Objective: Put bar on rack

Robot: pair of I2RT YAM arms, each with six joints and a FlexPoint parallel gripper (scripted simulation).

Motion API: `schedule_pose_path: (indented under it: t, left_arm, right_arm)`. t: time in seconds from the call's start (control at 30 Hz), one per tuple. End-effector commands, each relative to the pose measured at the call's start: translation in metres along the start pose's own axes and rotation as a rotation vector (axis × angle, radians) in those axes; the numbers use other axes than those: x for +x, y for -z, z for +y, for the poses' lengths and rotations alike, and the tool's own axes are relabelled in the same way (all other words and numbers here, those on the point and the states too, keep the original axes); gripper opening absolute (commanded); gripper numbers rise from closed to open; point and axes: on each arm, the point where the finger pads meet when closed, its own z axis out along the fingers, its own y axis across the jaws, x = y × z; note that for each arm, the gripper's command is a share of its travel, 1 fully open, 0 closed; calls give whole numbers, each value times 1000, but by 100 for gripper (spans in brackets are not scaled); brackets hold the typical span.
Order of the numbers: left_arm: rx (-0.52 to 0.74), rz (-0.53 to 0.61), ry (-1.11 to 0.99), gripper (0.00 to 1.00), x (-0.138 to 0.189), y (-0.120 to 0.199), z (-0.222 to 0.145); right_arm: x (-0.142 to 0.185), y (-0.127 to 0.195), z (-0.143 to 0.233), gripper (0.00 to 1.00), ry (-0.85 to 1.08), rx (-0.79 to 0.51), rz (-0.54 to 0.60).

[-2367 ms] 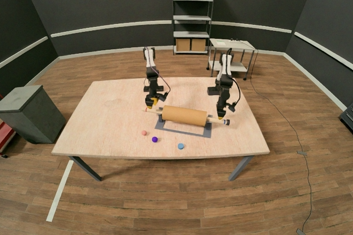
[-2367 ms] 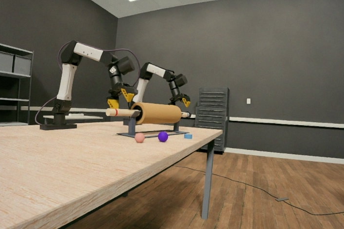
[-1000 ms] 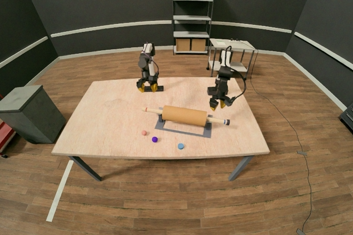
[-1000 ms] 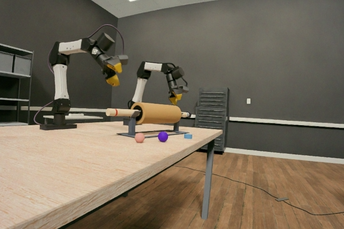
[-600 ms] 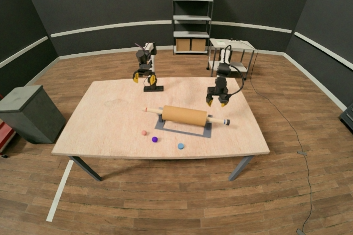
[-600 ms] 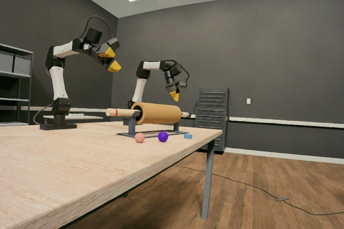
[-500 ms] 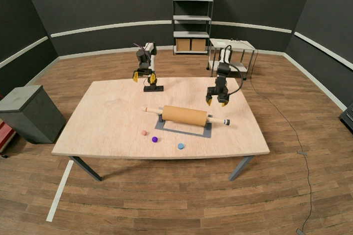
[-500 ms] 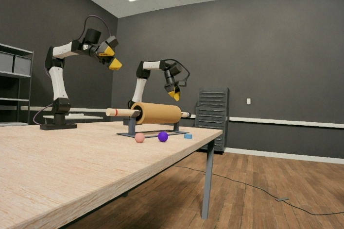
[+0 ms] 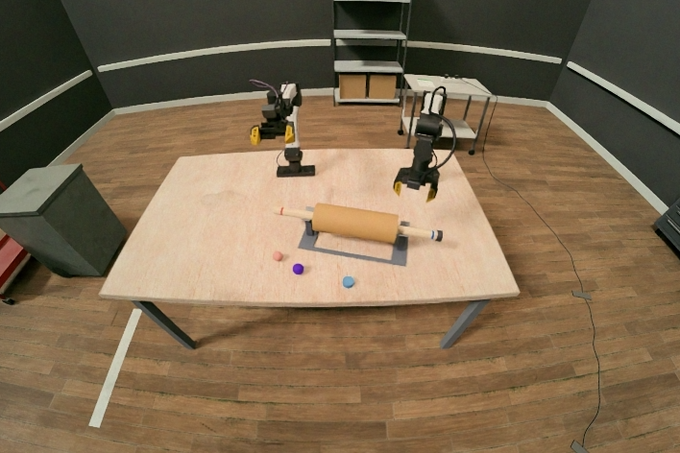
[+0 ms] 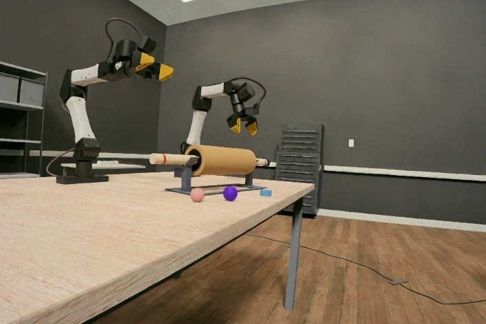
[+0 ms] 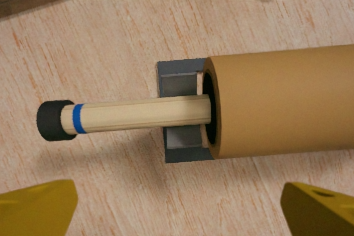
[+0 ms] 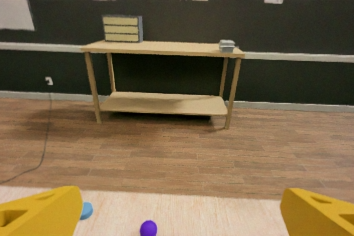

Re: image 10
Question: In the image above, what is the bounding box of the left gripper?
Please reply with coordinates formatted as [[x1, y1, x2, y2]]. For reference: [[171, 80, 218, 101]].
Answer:
[[227, 104, 257, 136]]

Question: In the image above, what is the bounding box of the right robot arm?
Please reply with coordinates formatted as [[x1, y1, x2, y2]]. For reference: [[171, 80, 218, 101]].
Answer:
[[56, 36, 157, 181]]

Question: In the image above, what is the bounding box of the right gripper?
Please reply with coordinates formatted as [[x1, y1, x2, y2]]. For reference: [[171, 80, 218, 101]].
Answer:
[[125, 50, 174, 82]]

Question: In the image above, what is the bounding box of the purple ball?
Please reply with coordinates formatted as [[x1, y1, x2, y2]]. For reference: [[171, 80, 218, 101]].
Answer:
[[223, 186, 238, 201]]

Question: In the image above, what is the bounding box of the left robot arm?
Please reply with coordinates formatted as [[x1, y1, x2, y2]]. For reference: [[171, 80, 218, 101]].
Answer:
[[181, 81, 259, 155]]

